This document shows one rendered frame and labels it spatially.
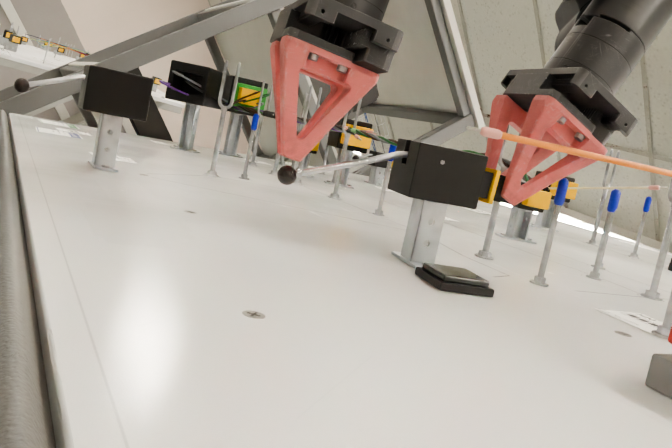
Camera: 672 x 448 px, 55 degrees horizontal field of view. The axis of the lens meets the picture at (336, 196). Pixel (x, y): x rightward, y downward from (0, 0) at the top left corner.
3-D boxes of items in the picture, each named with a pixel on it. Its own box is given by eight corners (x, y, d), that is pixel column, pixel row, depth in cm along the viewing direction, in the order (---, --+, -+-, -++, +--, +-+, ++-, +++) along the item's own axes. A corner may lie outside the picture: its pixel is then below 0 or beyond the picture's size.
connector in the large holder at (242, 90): (260, 111, 118) (265, 89, 117) (266, 112, 115) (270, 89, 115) (230, 105, 115) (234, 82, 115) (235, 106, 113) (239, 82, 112)
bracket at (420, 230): (390, 253, 51) (404, 191, 51) (418, 257, 52) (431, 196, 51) (414, 268, 47) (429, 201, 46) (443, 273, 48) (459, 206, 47)
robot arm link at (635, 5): (638, -59, 49) (702, -15, 48) (603, -22, 55) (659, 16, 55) (585, 15, 48) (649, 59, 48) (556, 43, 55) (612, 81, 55)
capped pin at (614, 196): (605, 281, 60) (628, 191, 60) (589, 278, 60) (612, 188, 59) (597, 278, 62) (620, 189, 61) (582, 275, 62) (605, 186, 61)
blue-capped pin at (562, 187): (525, 280, 52) (551, 175, 51) (541, 282, 52) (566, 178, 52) (536, 285, 51) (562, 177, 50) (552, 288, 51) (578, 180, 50)
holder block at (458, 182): (386, 188, 50) (397, 137, 50) (450, 200, 52) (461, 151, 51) (408, 197, 46) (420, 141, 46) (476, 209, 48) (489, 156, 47)
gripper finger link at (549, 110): (503, 213, 55) (567, 124, 55) (554, 232, 48) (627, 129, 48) (446, 166, 52) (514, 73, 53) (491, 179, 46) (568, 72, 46)
